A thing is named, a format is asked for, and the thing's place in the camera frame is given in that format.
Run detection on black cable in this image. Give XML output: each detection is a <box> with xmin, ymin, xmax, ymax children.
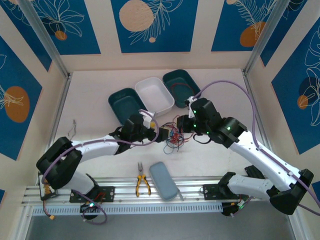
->
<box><xmin>174</xmin><ymin>124</ymin><xmax>195</xmax><ymax>147</ymax></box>
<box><xmin>163</xmin><ymin>134</ymin><xmax>183</xmax><ymax>154</ymax></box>

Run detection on metal scissor tongs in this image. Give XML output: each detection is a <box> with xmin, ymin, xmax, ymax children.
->
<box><xmin>67</xmin><ymin>119</ymin><xmax>79</xmax><ymax>141</ymax></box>

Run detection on wire with yellow connector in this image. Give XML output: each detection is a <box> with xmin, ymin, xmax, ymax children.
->
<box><xmin>42</xmin><ymin>199</ymin><xmax>57</xmax><ymax>223</ymax></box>

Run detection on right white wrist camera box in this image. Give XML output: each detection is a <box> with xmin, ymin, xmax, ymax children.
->
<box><xmin>184</xmin><ymin>96</ymin><xmax>201</xmax><ymax>118</ymax></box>

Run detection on black orange charger board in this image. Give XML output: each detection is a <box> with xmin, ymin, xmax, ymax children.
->
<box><xmin>37</xmin><ymin>171</ymin><xmax>60</xmax><ymax>201</ymax></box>

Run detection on blue floral wall panel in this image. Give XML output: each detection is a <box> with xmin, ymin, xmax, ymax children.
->
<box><xmin>110</xmin><ymin>0</ymin><xmax>199</xmax><ymax>54</ymax></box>
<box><xmin>32</xmin><ymin>0</ymin><xmax>102</xmax><ymax>56</ymax></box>
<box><xmin>211</xmin><ymin>0</ymin><xmax>285</xmax><ymax>53</ymax></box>
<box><xmin>0</xmin><ymin>4</ymin><xmax>53</xmax><ymax>73</ymax></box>
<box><xmin>271</xmin><ymin>23</ymin><xmax>320</xmax><ymax>155</ymax></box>
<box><xmin>259</xmin><ymin>0</ymin><xmax>320</xmax><ymax>67</ymax></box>
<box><xmin>0</xmin><ymin>36</ymin><xmax>43</xmax><ymax>161</ymax></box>

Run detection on white slotted cable duct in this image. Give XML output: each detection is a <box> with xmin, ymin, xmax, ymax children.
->
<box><xmin>32</xmin><ymin>201</ymin><xmax>224</xmax><ymax>216</ymax></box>

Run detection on aluminium mounting rail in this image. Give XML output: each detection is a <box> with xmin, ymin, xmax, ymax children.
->
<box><xmin>21</xmin><ymin>176</ymin><xmax>276</xmax><ymax>208</ymax></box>

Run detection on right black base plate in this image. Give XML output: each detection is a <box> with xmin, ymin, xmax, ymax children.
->
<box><xmin>202</xmin><ymin>183</ymin><xmax>226</xmax><ymax>201</ymax></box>

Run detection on grey blue zip case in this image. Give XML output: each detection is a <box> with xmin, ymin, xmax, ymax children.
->
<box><xmin>148</xmin><ymin>161</ymin><xmax>186</xmax><ymax>202</ymax></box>

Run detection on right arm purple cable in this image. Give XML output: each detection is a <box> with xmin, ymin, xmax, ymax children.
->
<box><xmin>192</xmin><ymin>79</ymin><xmax>320</xmax><ymax>216</ymax></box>

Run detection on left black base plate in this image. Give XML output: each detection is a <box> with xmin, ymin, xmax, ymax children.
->
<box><xmin>69</xmin><ymin>186</ymin><xmax>116</xmax><ymax>204</ymax></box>

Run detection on aluminium table edge rail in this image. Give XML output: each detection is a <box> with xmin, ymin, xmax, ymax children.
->
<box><xmin>46</xmin><ymin>73</ymin><xmax>73</xmax><ymax>146</ymax></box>
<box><xmin>241</xmin><ymin>69</ymin><xmax>272</xmax><ymax>151</ymax></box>

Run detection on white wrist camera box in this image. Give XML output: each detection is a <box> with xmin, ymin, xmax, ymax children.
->
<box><xmin>138</xmin><ymin>109</ymin><xmax>157</xmax><ymax>129</ymax></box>
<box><xmin>184</xmin><ymin>96</ymin><xmax>201</xmax><ymax>118</ymax></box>

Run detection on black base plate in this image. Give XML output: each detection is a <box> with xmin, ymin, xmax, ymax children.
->
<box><xmin>202</xmin><ymin>183</ymin><xmax>226</xmax><ymax>201</ymax></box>
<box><xmin>69</xmin><ymin>186</ymin><xmax>116</xmax><ymax>204</ymax></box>

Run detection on yellow handled pliers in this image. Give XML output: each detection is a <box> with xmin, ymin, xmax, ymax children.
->
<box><xmin>135</xmin><ymin>161</ymin><xmax>152</xmax><ymax>198</ymax></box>

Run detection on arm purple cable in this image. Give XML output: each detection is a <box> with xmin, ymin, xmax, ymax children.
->
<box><xmin>192</xmin><ymin>79</ymin><xmax>320</xmax><ymax>216</ymax></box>
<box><xmin>41</xmin><ymin>108</ymin><xmax>161</xmax><ymax>225</ymax></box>

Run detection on black controller board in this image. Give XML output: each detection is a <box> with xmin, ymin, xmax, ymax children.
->
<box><xmin>79</xmin><ymin>201</ymin><xmax>102</xmax><ymax>214</ymax></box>
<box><xmin>221</xmin><ymin>201</ymin><xmax>248</xmax><ymax>218</ymax></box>

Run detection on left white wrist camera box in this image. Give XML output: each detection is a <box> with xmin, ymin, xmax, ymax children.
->
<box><xmin>138</xmin><ymin>109</ymin><xmax>157</xmax><ymax>129</ymax></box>

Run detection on aluminium frame post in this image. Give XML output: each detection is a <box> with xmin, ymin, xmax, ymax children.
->
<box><xmin>18</xmin><ymin>0</ymin><xmax>72</xmax><ymax>78</ymax></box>
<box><xmin>241</xmin><ymin>0</ymin><xmax>291</xmax><ymax>76</ymax></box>

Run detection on dark green plastic bin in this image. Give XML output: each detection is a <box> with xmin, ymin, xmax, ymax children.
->
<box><xmin>162</xmin><ymin>69</ymin><xmax>202</xmax><ymax>110</ymax></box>
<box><xmin>107</xmin><ymin>87</ymin><xmax>151</xmax><ymax>126</ymax></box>

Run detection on white plastic bin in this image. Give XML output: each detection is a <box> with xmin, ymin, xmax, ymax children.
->
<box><xmin>134</xmin><ymin>76</ymin><xmax>175</xmax><ymax>118</ymax></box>

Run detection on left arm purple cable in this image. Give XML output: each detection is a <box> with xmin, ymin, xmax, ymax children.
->
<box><xmin>41</xmin><ymin>108</ymin><xmax>161</xmax><ymax>225</ymax></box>

